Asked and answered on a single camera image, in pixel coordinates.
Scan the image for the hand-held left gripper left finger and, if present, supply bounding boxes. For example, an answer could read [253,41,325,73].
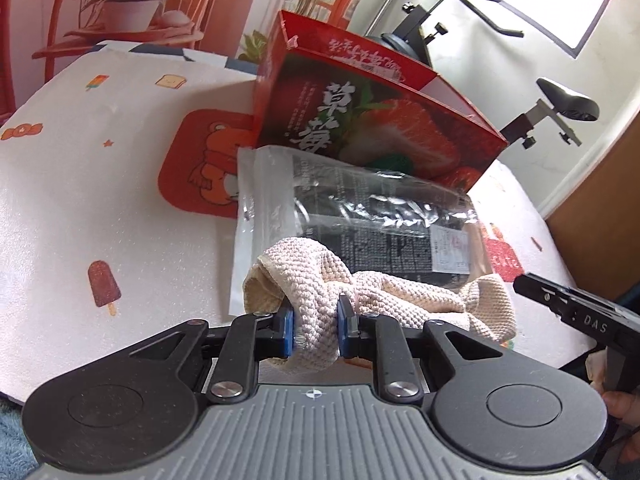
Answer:
[95,305,296,404]

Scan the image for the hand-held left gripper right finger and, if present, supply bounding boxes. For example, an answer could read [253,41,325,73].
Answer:
[335,296,506,404]

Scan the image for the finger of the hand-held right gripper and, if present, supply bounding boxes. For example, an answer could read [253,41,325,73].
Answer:
[513,272,577,317]

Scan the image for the beige knit cloth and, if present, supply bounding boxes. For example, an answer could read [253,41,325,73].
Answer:
[242,236,517,374]

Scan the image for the red cardboard box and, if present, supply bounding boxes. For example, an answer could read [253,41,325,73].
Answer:
[250,10,511,194]

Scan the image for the person's right hand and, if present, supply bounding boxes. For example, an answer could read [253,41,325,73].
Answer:
[601,391,640,465]

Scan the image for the brown wooden board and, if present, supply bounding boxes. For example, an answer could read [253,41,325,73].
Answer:
[544,114,640,306]

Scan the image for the clear plastic bag with black garment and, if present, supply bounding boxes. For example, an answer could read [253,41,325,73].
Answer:
[229,145,495,319]

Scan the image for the black exercise bike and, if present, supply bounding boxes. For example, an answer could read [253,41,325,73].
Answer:
[370,0,601,152]

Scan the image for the white printed cartoon mat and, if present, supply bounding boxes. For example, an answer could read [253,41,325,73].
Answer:
[0,39,597,407]

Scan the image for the blue and white patterned cloth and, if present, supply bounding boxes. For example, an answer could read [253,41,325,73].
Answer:
[97,41,262,82]

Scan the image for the blue carpet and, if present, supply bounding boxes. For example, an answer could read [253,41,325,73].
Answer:
[0,392,37,480]

